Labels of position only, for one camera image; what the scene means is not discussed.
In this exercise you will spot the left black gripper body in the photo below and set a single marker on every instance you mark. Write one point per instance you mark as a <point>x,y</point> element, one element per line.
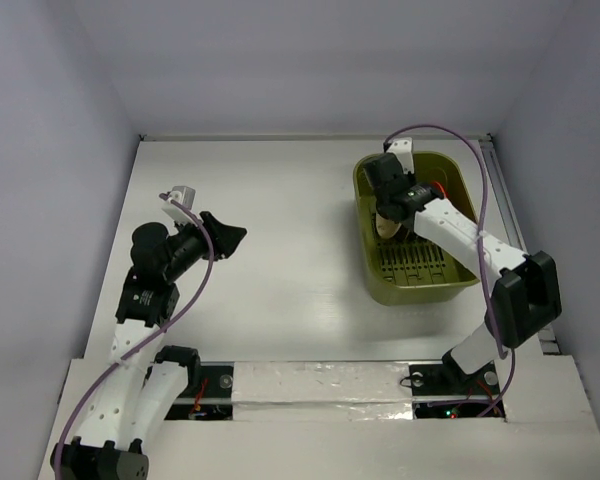
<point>188,248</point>

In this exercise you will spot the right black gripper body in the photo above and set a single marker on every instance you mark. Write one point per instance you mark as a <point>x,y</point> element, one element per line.
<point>389,201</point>

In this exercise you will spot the yellow patterned plate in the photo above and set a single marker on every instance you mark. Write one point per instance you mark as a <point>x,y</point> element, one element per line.
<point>387,229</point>

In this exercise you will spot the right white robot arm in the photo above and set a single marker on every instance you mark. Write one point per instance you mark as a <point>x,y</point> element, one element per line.
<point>434,218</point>

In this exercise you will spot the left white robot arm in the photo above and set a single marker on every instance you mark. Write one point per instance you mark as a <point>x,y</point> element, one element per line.
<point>107,435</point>

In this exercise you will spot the olive green dish rack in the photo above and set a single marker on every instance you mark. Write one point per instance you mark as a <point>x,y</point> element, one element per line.
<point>407,269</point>

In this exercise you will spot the orange plate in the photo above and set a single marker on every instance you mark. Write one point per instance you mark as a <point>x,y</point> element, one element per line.
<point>438,186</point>

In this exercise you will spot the silver foil tape strip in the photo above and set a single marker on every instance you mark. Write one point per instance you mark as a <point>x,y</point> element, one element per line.
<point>320,392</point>

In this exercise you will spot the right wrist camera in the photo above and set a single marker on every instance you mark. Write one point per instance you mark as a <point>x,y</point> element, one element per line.
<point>402,148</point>

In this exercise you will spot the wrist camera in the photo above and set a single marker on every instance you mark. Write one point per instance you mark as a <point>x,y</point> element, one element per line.
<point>402,148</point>
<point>178,203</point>

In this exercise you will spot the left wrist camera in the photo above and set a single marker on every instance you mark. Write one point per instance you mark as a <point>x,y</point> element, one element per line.
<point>178,203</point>

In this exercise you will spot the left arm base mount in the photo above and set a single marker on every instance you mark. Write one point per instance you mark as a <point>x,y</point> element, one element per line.
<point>211,401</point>

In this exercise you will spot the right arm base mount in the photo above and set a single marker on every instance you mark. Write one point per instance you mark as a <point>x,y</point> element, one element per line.
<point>434,396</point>

